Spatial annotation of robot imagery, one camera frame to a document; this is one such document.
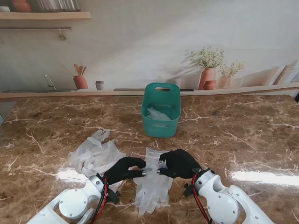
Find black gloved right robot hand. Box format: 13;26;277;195
157;149;202;179

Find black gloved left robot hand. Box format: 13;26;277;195
104;156;147;185

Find green plastic basket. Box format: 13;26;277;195
142;83;182;139

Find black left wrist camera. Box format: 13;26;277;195
109;190;121;205

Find red black left arm cables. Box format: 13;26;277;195
90;177;110;224

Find red black arm cables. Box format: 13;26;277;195
192;174;213;224
90;177;110;224

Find red black right arm cables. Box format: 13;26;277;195
192;174;213;224

